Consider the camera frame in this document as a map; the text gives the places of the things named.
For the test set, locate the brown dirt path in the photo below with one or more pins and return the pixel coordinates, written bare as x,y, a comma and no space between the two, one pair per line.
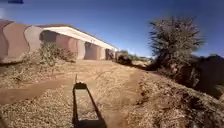
113,83

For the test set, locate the red brick building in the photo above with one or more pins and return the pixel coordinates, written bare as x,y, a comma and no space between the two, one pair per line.
71,41

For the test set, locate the dark bush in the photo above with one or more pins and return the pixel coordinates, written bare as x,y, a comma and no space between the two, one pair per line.
124,59

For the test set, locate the dry grass ground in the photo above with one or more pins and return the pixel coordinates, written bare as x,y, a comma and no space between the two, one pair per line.
166,103

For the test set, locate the bare tree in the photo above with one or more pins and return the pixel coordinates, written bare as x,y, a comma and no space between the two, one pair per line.
173,40

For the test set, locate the dark hedge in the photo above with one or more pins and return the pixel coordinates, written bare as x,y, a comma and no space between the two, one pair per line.
203,75

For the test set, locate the dry bush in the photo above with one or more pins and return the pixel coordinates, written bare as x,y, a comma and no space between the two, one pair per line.
50,53

